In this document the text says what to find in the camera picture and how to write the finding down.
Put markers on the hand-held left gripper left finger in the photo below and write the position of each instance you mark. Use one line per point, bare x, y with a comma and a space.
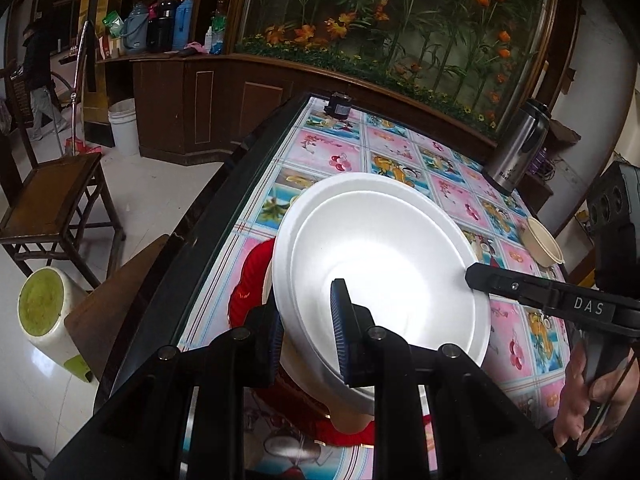
220, 360

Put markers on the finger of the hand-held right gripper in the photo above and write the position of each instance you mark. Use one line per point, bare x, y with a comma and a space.
520, 287

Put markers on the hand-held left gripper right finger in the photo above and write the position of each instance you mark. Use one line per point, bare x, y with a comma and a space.
345, 340

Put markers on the large white foam bowl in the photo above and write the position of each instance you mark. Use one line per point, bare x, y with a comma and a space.
320, 382

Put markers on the red glass plate white label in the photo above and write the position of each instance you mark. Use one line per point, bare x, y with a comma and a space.
250, 270

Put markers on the person's right hand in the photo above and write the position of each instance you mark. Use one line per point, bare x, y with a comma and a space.
575, 410

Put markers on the wooden side table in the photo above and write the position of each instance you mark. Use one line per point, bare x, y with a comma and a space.
542, 195

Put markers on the stainless steel thermos jug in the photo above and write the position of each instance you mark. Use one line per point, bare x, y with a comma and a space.
517, 155

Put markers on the white stool green cushion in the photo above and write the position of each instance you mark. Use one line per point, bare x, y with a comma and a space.
42, 305

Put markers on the small black device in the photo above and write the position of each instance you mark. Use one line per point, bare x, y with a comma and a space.
339, 106

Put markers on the white plastic bucket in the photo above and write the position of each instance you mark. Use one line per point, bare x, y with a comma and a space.
123, 127

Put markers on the curved wooden cabinet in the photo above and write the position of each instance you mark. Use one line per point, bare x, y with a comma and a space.
210, 105

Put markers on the mop with metal pole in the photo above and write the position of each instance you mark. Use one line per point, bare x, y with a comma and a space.
75, 90

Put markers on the pink cloth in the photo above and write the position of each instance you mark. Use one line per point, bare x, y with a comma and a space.
192, 49

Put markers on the blue thermos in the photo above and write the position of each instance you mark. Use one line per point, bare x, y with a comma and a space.
183, 25

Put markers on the black thermos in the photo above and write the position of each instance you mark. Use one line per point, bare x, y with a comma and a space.
161, 27

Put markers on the green packet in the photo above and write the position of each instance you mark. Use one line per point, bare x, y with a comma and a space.
113, 24

